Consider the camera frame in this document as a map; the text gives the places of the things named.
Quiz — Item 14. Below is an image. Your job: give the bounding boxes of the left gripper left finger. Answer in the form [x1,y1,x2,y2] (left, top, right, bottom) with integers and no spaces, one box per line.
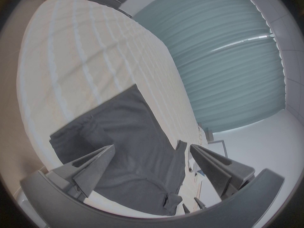
[51,144,116,198]

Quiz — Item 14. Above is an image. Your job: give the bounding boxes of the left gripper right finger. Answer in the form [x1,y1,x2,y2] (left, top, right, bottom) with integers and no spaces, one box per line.
[190,144,255,197]

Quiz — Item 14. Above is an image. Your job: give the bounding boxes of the black T-shirt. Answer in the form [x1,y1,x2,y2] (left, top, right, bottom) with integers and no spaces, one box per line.
[49,84,187,216]

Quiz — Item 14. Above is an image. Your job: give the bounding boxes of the bed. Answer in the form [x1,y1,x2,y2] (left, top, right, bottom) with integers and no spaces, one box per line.
[17,0,228,217]

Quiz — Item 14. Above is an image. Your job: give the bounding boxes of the grey wooden bedside table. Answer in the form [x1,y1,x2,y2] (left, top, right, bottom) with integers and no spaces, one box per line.
[205,127,215,142]

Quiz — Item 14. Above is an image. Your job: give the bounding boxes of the blue-green curtain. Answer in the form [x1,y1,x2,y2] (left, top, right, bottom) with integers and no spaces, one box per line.
[133,0,286,133]

